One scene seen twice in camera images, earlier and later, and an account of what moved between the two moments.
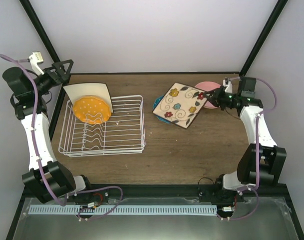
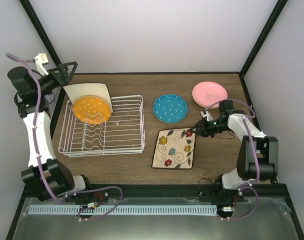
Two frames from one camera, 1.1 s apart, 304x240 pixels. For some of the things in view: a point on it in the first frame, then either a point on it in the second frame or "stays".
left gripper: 59,67 stays
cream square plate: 101,90 stays
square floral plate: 180,105 -> 174,148
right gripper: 216,95 -> 203,131
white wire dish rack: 123,132 stays
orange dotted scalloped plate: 91,109 stays
